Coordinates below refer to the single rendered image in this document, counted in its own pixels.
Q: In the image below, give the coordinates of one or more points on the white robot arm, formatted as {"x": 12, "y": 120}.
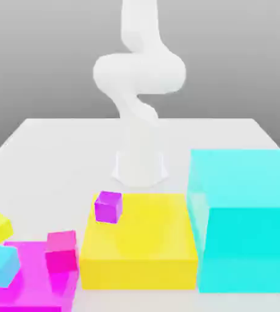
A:
{"x": 139, "y": 73}

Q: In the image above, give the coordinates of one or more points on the small purple cube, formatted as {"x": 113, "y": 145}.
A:
{"x": 108, "y": 208}

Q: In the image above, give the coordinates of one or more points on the small pink cube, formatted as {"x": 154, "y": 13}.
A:
{"x": 61, "y": 253}

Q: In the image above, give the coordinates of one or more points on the small light blue cube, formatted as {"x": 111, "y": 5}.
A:
{"x": 0, "y": 265}

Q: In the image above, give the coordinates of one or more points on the large yellow box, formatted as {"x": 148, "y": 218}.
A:
{"x": 144, "y": 243}

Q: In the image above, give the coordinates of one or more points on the large cyan box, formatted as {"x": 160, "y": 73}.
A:
{"x": 247, "y": 234}

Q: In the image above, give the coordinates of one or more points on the large magenta box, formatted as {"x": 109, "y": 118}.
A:
{"x": 32, "y": 287}

